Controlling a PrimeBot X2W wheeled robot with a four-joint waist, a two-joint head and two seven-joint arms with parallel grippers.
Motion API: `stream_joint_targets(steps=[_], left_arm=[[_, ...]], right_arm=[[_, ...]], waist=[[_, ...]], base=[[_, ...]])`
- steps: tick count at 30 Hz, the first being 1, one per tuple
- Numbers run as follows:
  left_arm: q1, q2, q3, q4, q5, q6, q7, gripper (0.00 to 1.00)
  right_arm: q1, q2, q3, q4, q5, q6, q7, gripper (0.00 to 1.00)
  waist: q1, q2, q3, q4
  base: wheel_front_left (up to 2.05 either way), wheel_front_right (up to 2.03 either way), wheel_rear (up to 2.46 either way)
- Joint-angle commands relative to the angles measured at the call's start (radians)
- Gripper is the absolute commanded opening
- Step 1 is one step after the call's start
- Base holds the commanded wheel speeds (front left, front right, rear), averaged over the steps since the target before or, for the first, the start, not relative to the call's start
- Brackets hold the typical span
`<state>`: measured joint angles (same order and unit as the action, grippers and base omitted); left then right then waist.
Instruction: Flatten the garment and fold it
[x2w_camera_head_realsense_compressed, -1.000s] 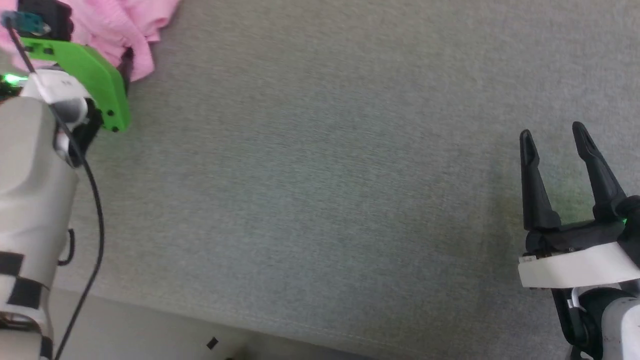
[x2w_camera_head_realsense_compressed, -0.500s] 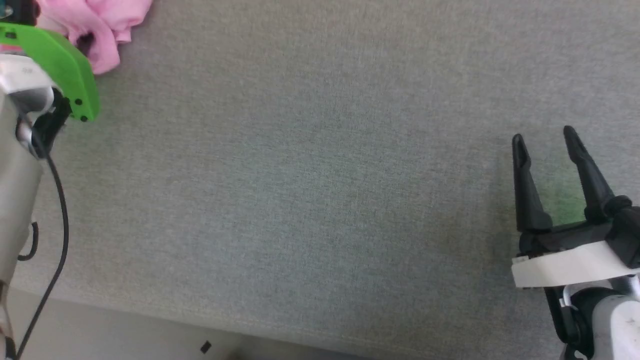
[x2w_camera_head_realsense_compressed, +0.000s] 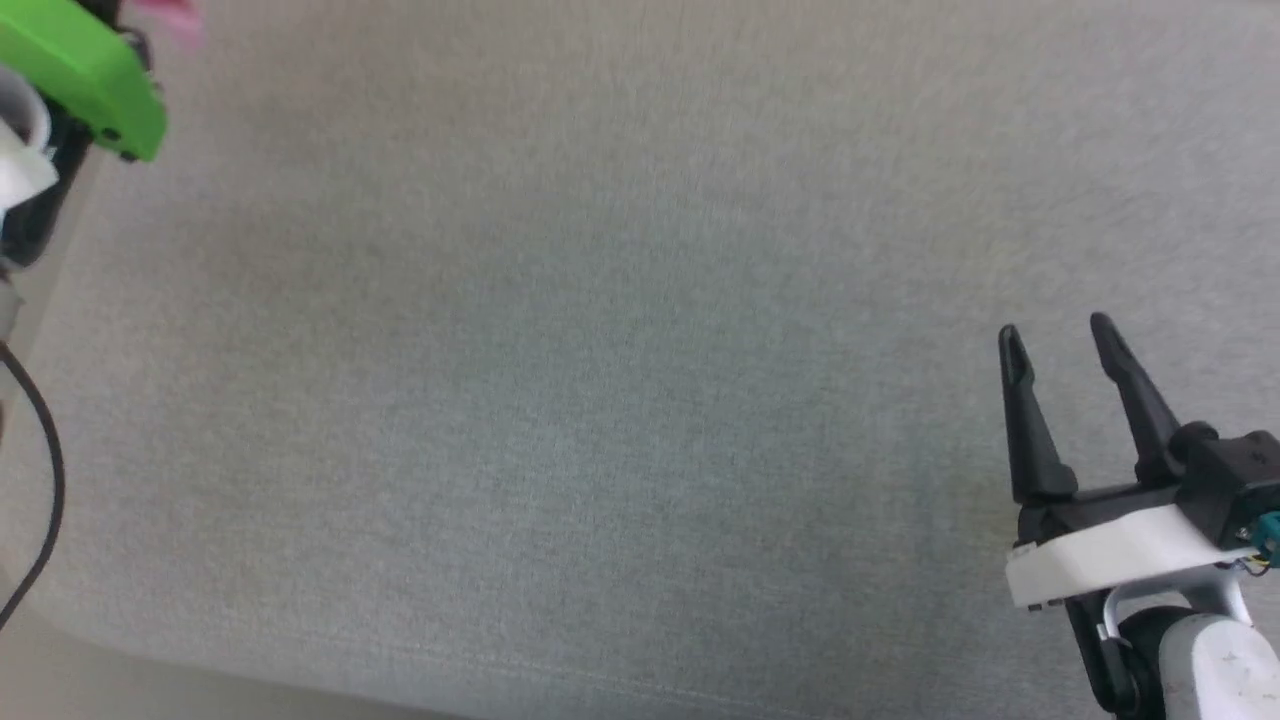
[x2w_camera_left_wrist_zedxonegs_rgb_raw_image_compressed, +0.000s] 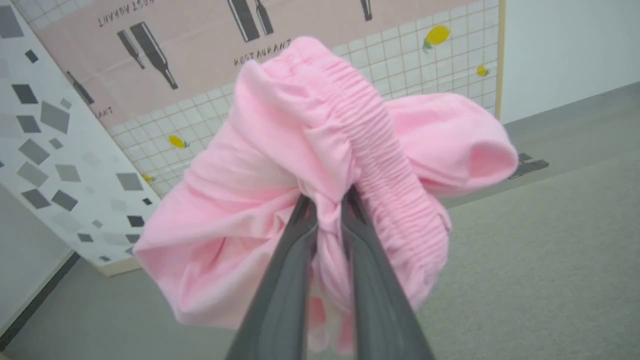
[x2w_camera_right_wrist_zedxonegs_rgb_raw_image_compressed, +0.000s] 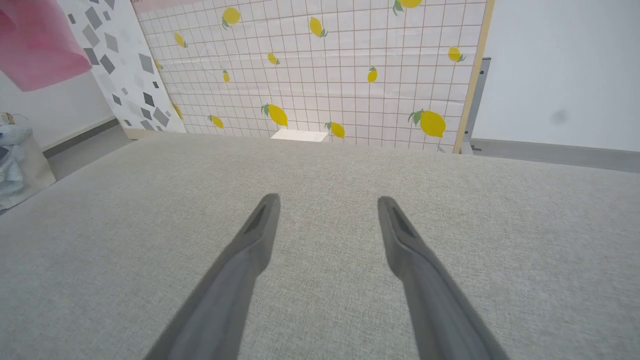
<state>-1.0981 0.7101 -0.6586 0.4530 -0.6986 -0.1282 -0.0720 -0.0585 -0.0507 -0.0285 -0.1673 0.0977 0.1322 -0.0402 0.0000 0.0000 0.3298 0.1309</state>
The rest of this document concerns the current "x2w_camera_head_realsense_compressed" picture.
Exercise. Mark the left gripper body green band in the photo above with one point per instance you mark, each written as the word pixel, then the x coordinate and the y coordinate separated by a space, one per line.
pixel 85 70

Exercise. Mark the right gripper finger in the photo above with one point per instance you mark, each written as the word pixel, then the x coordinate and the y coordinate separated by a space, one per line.
pixel 1030 440
pixel 1140 410

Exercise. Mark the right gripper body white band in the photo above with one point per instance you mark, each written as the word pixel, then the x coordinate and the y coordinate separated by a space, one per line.
pixel 1110 555

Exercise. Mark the pink garment with white label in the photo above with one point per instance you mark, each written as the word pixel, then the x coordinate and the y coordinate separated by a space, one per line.
pixel 175 18

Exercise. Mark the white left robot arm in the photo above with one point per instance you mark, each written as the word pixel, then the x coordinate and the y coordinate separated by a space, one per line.
pixel 20 170

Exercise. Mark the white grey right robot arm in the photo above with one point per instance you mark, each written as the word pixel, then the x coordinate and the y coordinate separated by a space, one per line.
pixel 1220 665

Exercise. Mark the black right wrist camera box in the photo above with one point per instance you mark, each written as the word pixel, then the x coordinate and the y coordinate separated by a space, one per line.
pixel 1235 480

